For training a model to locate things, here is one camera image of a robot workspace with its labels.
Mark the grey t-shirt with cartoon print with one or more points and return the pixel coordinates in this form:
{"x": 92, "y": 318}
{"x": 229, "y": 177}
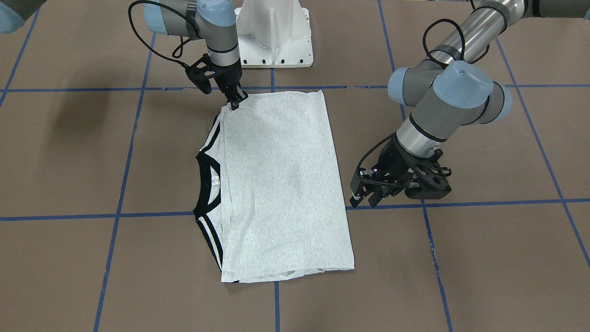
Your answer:
{"x": 271, "y": 206}

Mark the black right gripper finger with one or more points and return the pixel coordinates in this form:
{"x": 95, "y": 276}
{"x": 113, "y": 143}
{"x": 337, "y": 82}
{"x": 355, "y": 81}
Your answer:
{"x": 240, "y": 95}
{"x": 234, "y": 97}

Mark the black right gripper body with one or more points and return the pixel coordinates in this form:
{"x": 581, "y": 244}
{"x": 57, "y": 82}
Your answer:
{"x": 229, "y": 76}

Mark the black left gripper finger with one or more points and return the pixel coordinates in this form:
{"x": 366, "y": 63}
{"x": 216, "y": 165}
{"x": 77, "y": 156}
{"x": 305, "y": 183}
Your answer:
{"x": 377, "y": 195}
{"x": 357, "y": 197}

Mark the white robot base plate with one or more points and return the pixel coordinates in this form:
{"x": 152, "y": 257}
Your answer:
{"x": 274, "y": 34}

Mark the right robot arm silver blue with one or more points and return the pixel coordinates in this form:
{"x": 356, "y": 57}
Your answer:
{"x": 214, "y": 22}

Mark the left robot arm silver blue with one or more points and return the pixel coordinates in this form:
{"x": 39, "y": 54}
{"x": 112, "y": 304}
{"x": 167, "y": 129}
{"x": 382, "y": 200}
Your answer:
{"x": 446, "y": 90}

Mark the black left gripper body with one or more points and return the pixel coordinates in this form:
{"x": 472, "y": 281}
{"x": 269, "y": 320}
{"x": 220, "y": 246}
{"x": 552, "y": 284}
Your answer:
{"x": 392, "y": 162}

